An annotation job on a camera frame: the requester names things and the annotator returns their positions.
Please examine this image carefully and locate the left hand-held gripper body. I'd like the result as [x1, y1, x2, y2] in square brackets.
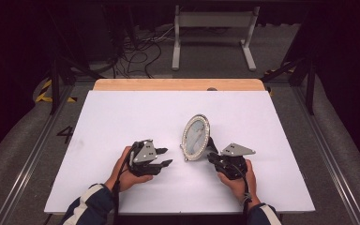
[127, 139, 164, 178]

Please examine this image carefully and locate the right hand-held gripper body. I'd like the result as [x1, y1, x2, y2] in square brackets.
[207, 142, 257, 181]

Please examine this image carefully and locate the oval silver picture frame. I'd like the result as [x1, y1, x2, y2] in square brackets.
[179, 113, 215, 162]

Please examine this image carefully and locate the person's right hand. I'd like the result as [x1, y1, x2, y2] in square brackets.
[217, 158, 262, 207]

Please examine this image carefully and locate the person's left hand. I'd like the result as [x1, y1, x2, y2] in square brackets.
[104, 145, 154, 193]

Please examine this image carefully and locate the white board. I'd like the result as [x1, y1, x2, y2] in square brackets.
[44, 90, 316, 216]

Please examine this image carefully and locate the wooden table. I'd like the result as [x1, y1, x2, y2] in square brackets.
[93, 78, 266, 92]

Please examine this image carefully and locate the black metal stand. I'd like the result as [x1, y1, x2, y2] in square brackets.
[45, 8, 104, 115]
[261, 8, 318, 116]

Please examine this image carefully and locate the yellow black floor tape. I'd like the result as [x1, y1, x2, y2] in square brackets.
[35, 79, 78, 104]

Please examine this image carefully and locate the right hand-held gripper cable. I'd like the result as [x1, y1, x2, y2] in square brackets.
[231, 163, 254, 225]

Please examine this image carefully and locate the hand-held gripper cable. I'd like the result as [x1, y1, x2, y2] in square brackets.
[231, 163, 254, 225]
[112, 149, 135, 225]

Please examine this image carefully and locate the left hand-held gripper cable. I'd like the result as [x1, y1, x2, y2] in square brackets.
[112, 149, 135, 225]

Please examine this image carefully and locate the aluminium rail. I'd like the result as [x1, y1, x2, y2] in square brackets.
[290, 83, 360, 225]
[0, 83, 76, 225]

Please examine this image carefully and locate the tangle of floor cables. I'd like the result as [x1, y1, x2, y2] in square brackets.
[106, 24, 176, 79]

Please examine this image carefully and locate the white metal desk frame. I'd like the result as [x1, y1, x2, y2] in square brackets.
[172, 4, 261, 72]

